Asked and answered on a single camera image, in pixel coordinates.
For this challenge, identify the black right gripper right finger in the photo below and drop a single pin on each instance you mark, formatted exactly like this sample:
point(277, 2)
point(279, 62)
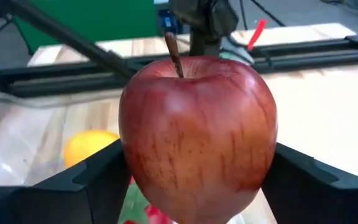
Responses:
point(315, 199)

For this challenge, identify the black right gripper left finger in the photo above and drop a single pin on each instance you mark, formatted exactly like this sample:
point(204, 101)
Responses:
point(104, 186)

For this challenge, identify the orange citrus fruit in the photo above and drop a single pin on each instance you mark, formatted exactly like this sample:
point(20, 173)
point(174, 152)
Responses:
point(85, 146)

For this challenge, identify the red tomato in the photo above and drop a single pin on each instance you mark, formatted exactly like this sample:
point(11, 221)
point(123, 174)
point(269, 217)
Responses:
point(157, 216)

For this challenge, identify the dark red apple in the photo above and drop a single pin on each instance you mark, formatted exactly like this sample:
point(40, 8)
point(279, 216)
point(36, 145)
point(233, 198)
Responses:
point(197, 140)

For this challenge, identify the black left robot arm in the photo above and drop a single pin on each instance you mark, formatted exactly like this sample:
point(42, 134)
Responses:
point(204, 18)

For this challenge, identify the clear plastic bin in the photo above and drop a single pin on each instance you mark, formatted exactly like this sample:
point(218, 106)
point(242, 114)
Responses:
point(11, 149)

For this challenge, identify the green panel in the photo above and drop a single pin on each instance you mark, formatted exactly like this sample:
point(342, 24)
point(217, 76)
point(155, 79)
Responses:
point(89, 18)

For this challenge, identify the red zip tie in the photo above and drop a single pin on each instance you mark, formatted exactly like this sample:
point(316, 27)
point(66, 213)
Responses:
point(256, 34)

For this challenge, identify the black aluminium table frame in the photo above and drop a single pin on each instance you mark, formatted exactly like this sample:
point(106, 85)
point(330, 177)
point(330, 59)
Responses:
point(291, 59)

